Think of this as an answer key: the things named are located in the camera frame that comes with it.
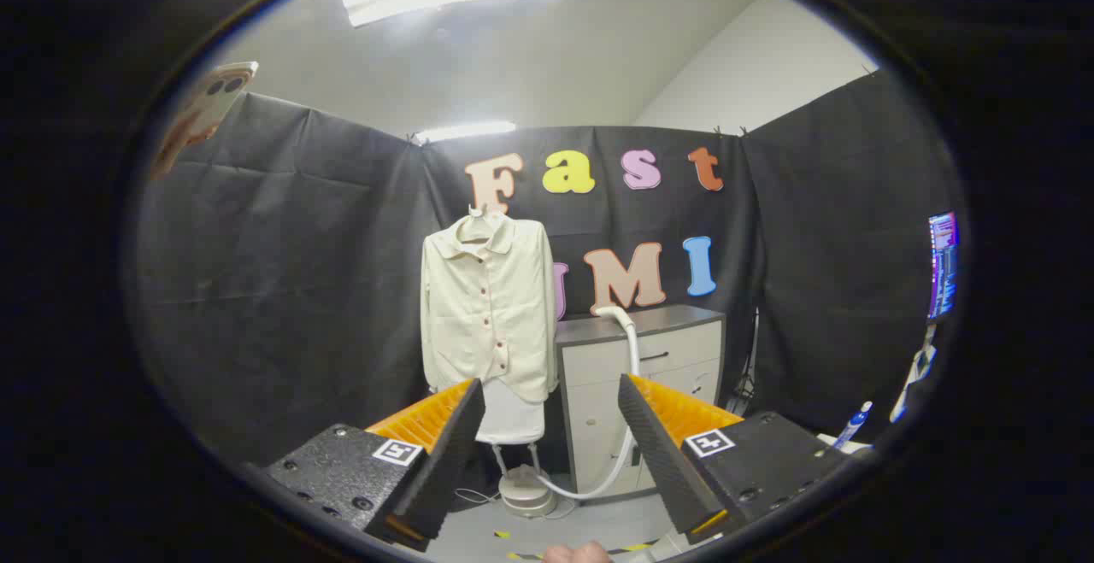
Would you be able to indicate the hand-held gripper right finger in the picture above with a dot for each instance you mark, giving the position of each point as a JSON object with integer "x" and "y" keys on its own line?
{"x": 658, "y": 460}

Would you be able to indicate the white cabinet with grey top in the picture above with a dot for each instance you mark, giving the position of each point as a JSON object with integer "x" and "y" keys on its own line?
{"x": 598, "y": 366}

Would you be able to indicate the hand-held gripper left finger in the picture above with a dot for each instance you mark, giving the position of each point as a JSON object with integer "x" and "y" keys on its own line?
{"x": 449, "y": 460}

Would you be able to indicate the blue and white pen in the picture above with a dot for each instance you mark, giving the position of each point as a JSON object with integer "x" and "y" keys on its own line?
{"x": 853, "y": 423}

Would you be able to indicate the white clothes hanger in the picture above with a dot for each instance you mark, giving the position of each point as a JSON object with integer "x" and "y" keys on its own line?
{"x": 479, "y": 228}

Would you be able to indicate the cream button shirt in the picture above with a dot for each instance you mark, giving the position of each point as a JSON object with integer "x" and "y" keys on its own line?
{"x": 479, "y": 315}

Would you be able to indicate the computer monitor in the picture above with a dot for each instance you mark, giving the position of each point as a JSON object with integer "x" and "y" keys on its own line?
{"x": 942, "y": 264}

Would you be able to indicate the white smartphone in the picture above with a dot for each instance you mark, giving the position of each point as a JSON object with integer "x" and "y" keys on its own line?
{"x": 218, "y": 93}

